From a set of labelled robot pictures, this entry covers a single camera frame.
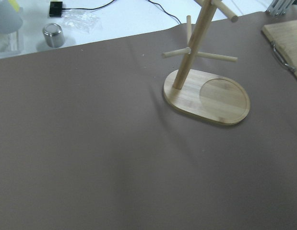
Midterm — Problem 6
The steel cup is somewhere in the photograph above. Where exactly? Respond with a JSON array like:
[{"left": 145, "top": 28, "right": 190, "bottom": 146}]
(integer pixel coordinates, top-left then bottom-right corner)
[{"left": 42, "top": 23, "right": 65, "bottom": 48}]

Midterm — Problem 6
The small black square device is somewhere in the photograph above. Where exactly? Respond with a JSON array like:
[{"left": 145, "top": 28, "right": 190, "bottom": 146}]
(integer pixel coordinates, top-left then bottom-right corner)
[{"left": 49, "top": 1, "right": 63, "bottom": 18}]

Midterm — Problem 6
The clear plastic bag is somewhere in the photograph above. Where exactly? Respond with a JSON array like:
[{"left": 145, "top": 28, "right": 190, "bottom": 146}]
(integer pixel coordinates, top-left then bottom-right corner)
[{"left": 62, "top": 9, "right": 102, "bottom": 34}]

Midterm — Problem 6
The clear plastic tray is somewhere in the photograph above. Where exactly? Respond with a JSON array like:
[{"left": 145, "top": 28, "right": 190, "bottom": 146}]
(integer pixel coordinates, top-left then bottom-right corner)
[{"left": 0, "top": 31, "right": 24, "bottom": 59}]

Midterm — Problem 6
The bamboo cutting board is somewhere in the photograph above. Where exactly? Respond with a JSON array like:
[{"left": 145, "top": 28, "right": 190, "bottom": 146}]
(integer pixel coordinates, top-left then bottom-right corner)
[{"left": 261, "top": 20, "right": 297, "bottom": 78}]

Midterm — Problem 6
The grey cup lying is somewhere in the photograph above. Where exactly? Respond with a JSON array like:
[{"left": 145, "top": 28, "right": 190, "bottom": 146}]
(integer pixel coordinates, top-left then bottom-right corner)
[{"left": 0, "top": 0, "right": 23, "bottom": 34}]

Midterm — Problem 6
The wooden cup storage rack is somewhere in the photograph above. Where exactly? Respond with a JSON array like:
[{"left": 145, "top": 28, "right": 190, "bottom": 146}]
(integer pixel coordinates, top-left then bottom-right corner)
[{"left": 162, "top": 0, "right": 250, "bottom": 125}]

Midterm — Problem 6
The aluminium frame post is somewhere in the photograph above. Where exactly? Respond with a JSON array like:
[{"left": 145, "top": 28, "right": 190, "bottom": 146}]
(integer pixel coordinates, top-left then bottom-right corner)
[{"left": 266, "top": 0, "right": 296, "bottom": 16}]

